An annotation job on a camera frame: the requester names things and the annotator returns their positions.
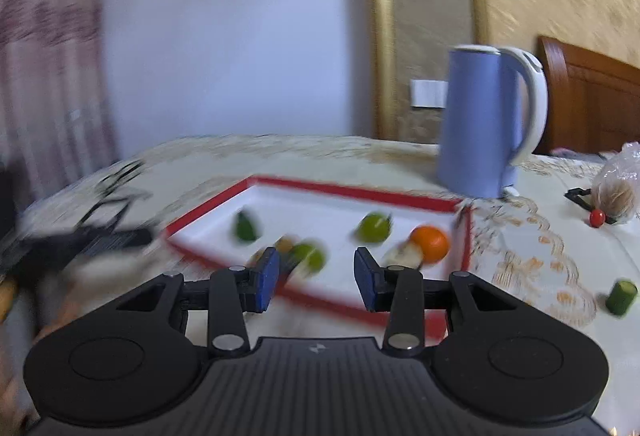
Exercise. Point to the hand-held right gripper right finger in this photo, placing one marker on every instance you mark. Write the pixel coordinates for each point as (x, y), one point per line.
(365, 278)

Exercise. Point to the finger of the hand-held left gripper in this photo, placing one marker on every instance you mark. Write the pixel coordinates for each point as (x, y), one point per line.
(125, 238)

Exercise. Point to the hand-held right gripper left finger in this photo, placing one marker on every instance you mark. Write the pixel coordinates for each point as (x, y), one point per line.
(267, 278)

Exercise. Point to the yellow longan with stem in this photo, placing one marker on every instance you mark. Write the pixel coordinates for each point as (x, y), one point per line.
(284, 244)

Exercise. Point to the notched sugarcane piece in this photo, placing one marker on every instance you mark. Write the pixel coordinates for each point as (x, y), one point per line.
(404, 255)

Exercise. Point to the green tangerine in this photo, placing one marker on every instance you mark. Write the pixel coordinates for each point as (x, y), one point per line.
(375, 227)
(310, 257)

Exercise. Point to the dark green fruit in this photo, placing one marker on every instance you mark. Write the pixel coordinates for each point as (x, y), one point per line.
(245, 227)

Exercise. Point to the orange tangerine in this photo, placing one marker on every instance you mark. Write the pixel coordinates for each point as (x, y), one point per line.
(431, 243)

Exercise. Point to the red cardboard box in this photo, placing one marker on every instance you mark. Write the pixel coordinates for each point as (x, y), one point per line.
(325, 211)

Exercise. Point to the person's left hand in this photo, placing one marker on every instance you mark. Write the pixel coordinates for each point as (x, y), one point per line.
(12, 396)

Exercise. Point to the black eyeglasses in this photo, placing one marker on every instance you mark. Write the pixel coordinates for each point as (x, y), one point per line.
(122, 174)

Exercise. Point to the cream embroidered tablecloth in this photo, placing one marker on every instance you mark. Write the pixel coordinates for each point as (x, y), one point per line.
(525, 266)

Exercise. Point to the blue electric kettle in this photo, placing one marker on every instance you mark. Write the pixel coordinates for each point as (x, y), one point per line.
(475, 126)

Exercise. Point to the pink patterned curtain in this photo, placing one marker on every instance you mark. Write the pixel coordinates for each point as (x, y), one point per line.
(45, 56)

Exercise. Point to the red cherry tomato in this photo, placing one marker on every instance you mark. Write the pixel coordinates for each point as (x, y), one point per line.
(596, 217)

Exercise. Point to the green cucumber piece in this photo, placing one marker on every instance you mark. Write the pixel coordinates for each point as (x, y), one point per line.
(621, 297)

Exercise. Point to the clear plastic bag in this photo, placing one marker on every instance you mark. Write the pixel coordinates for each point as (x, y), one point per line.
(617, 186)

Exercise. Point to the wooden headboard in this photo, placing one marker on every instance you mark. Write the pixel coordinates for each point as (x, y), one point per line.
(590, 101)

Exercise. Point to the black square frame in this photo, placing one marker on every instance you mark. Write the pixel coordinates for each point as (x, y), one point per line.
(100, 205)

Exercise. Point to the white wall switch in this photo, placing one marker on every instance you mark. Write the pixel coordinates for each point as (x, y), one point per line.
(428, 93)

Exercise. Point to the black flat frame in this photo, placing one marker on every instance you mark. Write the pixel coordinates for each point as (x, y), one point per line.
(575, 193)

